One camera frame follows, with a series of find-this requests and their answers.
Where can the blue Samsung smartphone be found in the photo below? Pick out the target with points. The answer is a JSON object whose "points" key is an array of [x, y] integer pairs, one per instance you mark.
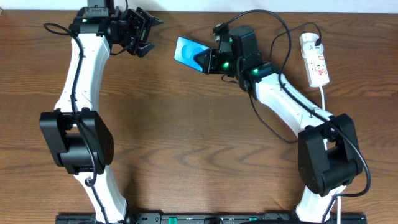
{"points": [[185, 51]]}

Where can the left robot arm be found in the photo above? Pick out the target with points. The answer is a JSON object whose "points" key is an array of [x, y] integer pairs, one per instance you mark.
{"points": [[77, 137]]}

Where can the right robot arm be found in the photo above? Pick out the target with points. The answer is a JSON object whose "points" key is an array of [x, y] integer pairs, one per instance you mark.
{"points": [[328, 153]]}

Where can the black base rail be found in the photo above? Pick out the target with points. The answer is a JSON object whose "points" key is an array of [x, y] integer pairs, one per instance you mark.
{"points": [[156, 218]]}

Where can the white power strip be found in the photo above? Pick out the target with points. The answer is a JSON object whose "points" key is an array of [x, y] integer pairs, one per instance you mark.
{"points": [[315, 64]]}

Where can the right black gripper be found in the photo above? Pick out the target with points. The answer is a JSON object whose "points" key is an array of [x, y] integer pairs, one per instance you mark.
{"points": [[208, 66]]}

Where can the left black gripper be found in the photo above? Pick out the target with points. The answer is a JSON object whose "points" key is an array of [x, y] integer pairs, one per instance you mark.
{"points": [[137, 34]]}

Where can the white charger plug adapter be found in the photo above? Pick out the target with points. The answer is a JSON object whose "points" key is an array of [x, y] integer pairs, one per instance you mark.
{"points": [[310, 41]]}

